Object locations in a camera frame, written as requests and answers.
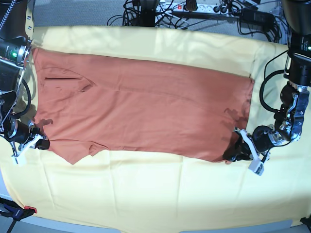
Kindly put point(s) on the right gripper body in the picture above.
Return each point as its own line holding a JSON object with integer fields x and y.
{"x": 32, "y": 136}

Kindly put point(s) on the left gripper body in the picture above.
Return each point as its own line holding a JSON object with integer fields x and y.
{"x": 263, "y": 139}

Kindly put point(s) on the orange T-shirt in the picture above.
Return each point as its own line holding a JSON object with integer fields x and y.
{"x": 89, "y": 103}

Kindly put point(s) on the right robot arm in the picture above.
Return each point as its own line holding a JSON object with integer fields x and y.
{"x": 15, "y": 46}

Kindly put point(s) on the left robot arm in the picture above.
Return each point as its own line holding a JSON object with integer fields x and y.
{"x": 289, "y": 118}

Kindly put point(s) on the black clamp corner right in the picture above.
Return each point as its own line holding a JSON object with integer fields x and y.
{"x": 307, "y": 222}

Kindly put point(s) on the yellow table cloth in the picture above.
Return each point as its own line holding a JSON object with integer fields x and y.
{"x": 144, "y": 192}

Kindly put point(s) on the black power adapter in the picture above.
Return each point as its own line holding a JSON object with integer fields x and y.
{"x": 258, "y": 18}

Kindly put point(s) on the white power strip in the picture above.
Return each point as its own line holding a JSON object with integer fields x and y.
{"x": 201, "y": 9}

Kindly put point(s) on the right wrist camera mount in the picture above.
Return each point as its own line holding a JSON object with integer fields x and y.
{"x": 18, "y": 157}

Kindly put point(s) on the black table leg post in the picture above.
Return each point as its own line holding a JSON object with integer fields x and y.
{"x": 147, "y": 15}

